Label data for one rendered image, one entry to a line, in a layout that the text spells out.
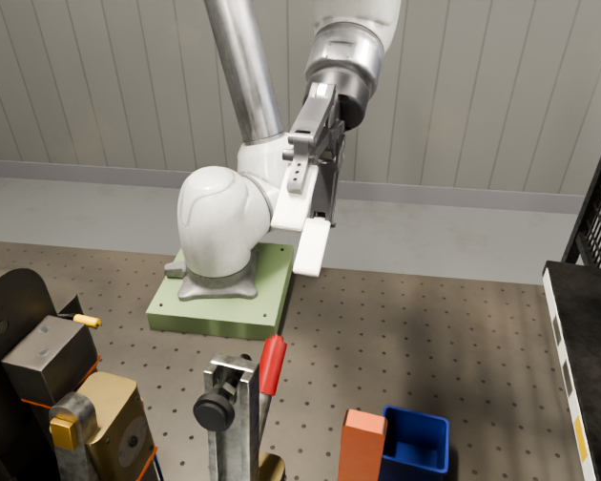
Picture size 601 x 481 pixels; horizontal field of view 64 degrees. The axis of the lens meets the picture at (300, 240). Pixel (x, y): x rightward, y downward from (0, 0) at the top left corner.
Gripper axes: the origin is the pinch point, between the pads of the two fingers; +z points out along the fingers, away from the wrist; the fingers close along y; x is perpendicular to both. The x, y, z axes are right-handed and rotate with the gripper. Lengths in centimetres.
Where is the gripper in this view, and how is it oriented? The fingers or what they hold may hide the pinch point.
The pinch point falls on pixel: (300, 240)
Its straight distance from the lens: 50.2
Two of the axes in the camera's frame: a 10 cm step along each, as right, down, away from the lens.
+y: -1.5, -4.0, -9.0
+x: 9.6, 1.5, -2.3
